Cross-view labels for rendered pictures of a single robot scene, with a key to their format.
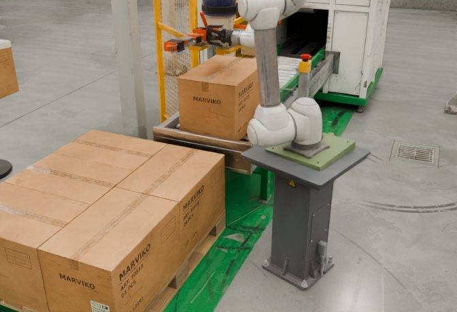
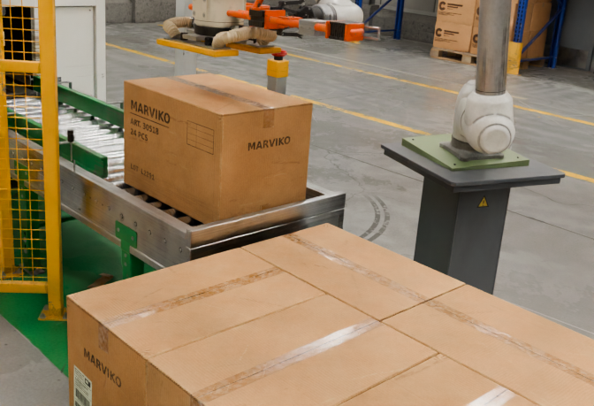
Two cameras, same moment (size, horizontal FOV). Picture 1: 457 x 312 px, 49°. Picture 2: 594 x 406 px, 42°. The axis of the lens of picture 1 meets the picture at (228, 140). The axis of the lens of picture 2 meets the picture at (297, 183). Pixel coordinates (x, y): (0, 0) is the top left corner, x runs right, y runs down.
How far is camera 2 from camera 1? 3.10 m
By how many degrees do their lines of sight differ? 62
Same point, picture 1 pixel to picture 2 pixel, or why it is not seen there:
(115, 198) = (427, 326)
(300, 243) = (486, 285)
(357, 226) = not seen: hidden behind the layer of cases
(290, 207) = (477, 240)
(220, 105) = (289, 145)
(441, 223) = (408, 233)
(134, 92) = not seen: outside the picture
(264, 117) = (508, 108)
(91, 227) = (525, 365)
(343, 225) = not seen: hidden behind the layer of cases
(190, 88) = (244, 127)
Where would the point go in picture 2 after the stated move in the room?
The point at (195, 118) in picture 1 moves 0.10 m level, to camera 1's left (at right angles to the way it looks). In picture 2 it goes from (248, 185) to (234, 193)
